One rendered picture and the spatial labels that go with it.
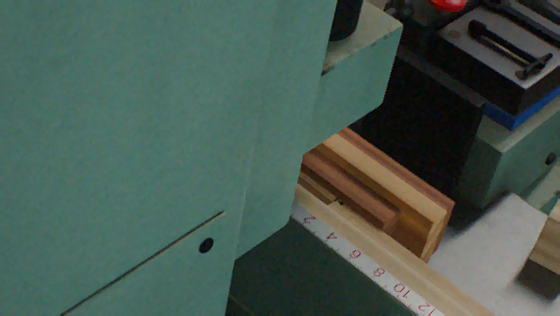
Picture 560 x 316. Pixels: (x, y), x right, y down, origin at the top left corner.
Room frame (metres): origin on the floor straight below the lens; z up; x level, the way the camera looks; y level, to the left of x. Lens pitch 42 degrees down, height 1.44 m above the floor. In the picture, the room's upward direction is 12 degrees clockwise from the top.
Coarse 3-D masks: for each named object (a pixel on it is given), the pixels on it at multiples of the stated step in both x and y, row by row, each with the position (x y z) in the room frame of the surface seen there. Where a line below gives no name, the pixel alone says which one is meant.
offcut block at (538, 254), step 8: (552, 216) 0.54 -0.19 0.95; (544, 224) 0.54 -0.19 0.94; (552, 224) 0.54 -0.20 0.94; (544, 232) 0.54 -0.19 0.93; (552, 232) 0.54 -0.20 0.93; (544, 240) 0.54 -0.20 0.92; (552, 240) 0.54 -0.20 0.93; (536, 248) 0.54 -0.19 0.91; (544, 248) 0.54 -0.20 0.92; (552, 248) 0.54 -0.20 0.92; (536, 256) 0.54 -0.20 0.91; (544, 256) 0.54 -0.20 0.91; (552, 256) 0.54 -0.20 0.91; (544, 264) 0.54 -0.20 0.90; (552, 264) 0.54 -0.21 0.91
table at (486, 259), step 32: (352, 128) 0.65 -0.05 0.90; (512, 192) 0.61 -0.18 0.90; (544, 192) 0.66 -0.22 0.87; (448, 224) 0.56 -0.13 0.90; (480, 224) 0.57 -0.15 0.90; (512, 224) 0.58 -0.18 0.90; (256, 256) 0.49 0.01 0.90; (448, 256) 0.53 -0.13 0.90; (480, 256) 0.54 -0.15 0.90; (512, 256) 0.54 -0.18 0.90; (256, 288) 0.49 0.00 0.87; (288, 288) 0.47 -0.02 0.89; (480, 288) 0.50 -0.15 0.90; (512, 288) 0.51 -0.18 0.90; (544, 288) 0.52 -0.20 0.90
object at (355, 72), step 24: (360, 24) 0.55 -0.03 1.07; (384, 24) 0.56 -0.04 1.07; (336, 48) 0.52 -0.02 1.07; (360, 48) 0.53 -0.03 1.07; (384, 48) 0.55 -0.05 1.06; (336, 72) 0.51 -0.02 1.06; (360, 72) 0.53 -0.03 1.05; (384, 72) 0.55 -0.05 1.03; (336, 96) 0.51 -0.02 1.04; (360, 96) 0.53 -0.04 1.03; (312, 120) 0.49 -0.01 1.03; (336, 120) 0.52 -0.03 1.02; (312, 144) 0.50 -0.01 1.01
